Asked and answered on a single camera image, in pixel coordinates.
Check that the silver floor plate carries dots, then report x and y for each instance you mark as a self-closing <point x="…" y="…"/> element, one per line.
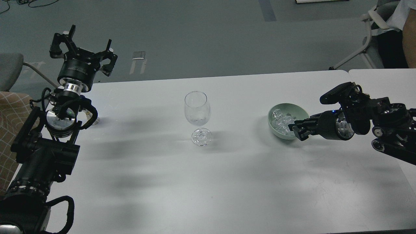
<point x="138" y="55"/>

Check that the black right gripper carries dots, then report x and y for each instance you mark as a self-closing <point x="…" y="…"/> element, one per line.
<point x="330" y="125"/>

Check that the white office chair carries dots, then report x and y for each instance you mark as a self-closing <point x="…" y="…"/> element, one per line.
<point x="373" y="20"/>

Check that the pile of ice cubes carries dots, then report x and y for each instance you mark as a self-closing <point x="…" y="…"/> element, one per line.
<point x="280" y="122"/>

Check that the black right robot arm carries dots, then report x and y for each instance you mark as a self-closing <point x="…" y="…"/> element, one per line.
<point x="392" y="124"/>

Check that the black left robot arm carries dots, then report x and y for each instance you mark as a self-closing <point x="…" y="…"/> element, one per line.
<point x="45" y="145"/>

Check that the clear wine glass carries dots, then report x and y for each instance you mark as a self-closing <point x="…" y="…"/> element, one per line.
<point x="197" y="112"/>

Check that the beige checked cushion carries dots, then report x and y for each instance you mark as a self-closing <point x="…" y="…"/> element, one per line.
<point x="14" y="110"/>

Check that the green bowl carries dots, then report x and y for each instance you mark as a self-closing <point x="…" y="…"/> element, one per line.
<point x="286" y="108"/>

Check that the seated person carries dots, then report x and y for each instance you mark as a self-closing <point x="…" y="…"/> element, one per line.
<point x="397" y="46"/>

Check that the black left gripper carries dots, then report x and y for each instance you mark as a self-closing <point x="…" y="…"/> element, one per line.
<point x="75" y="67"/>

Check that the steel cocktail jigger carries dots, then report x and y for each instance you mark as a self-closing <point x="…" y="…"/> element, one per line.
<point x="89" y="116"/>

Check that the grey chair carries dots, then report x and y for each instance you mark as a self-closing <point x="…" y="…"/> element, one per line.
<point x="10" y="68"/>

